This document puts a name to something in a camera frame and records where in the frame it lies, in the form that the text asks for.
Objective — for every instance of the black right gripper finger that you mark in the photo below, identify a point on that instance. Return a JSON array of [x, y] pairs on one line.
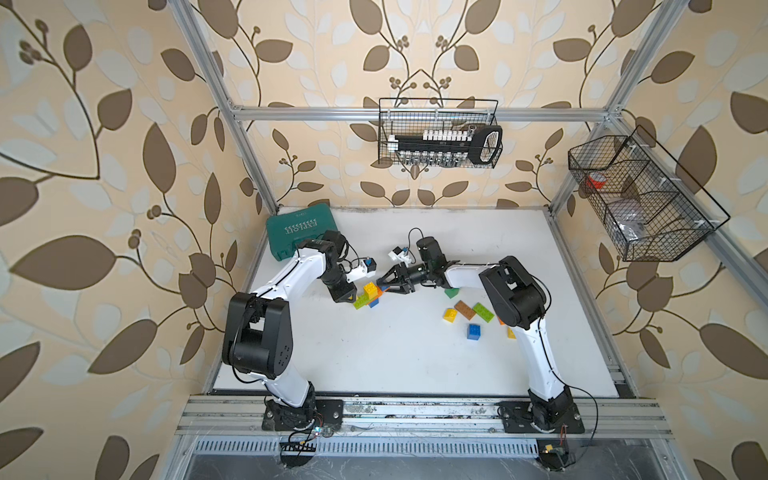
[[397, 274], [403, 288]]

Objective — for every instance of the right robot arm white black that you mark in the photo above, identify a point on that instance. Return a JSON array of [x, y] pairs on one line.
[[517, 299]]

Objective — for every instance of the black white tool in basket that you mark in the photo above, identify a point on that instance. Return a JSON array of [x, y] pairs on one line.
[[478, 146]]

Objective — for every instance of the green plastic tool case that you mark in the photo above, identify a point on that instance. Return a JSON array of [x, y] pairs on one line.
[[287, 230]]

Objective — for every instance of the clear plastic bag in basket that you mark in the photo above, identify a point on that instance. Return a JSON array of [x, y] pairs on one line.
[[629, 217]]

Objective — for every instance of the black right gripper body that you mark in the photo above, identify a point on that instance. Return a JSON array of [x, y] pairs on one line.
[[420, 273]]

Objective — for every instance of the red object in basket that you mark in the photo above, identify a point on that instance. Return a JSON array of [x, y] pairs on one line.
[[596, 180]]

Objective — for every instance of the lime green lego plate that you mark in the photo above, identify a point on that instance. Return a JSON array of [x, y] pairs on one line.
[[361, 301], [483, 312]]

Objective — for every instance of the back wall wire basket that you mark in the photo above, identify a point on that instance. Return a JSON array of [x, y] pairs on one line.
[[413, 115]]

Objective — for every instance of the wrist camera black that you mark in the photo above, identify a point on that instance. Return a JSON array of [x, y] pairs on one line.
[[431, 253], [339, 242]]

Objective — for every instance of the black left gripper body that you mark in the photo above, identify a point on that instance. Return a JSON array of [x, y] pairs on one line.
[[336, 283]]

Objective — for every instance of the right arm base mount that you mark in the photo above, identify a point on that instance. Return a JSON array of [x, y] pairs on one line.
[[526, 417]]

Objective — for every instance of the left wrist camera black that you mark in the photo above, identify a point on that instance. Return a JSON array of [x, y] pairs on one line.
[[339, 242]]

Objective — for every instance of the blue lego brick right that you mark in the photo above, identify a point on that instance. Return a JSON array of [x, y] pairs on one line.
[[473, 332]]

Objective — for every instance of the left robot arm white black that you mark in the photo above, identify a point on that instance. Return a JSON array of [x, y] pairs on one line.
[[258, 338]]

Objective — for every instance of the side wall wire basket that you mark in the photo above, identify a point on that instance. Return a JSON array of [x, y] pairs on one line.
[[680, 212]]

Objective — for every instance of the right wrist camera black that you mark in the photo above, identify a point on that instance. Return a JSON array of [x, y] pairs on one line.
[[431, 253]]

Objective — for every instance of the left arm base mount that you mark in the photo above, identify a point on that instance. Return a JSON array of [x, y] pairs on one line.
[[324, 414]]

